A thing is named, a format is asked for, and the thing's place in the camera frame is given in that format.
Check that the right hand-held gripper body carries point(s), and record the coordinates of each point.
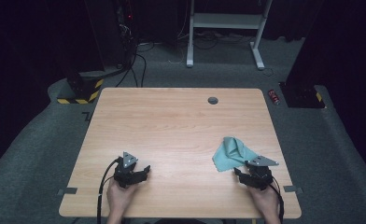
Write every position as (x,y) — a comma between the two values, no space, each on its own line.
(259,175)

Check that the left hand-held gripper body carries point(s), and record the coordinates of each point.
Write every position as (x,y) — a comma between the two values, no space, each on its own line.
(127,174)

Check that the teal cloth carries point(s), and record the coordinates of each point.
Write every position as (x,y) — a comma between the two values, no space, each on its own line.
(232,154)

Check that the person's right hand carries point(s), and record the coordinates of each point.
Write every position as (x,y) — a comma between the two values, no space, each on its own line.
(265,199)

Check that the person's left hand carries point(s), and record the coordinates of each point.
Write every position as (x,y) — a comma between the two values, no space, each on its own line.
(119,197)

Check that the grey tape strip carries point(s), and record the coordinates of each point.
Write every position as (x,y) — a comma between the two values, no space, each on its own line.
(67,191)
(292,188)

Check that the black tape floor mark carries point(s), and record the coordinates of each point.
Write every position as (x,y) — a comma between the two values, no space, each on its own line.
(87,116)

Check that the red can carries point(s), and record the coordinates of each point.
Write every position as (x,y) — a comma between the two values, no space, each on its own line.
(273,96)

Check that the grey round table grommet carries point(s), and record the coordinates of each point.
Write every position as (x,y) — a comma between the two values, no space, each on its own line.
(213,100)

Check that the black yellow striped stand base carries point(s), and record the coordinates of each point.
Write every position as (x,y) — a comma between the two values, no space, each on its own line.
(87,93)

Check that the dark equipment rack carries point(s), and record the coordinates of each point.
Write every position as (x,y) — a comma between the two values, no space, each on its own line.
(126,31)

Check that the white metal stand frame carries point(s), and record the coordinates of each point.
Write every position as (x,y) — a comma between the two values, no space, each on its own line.
(224,21)

